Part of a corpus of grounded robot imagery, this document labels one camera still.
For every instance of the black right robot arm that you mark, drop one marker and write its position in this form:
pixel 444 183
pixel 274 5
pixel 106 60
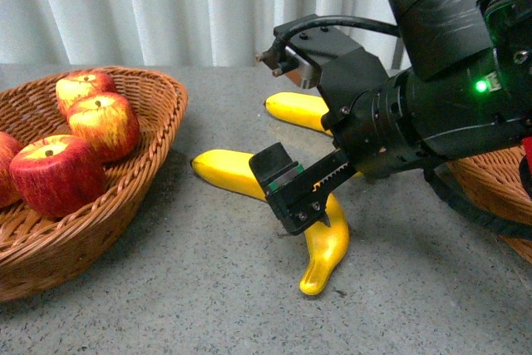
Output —
pixel 448 80

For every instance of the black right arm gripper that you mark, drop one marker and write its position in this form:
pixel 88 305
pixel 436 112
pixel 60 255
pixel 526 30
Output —
pixel 383 123

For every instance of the brown wicker basket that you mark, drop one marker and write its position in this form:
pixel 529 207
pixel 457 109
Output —
pixel 39 253
pixel 492 182

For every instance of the yellow banana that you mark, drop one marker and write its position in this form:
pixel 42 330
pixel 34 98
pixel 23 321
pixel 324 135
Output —
pixel 327 244
pixel 298 109

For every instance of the red yellow apple at back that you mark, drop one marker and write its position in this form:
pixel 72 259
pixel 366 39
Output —
pixel 81 84

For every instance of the grey pleated curtain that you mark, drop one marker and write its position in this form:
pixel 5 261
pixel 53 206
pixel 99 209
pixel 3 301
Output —
pixel 197 33

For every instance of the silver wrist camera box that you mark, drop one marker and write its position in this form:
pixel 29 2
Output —
pixel 303 74

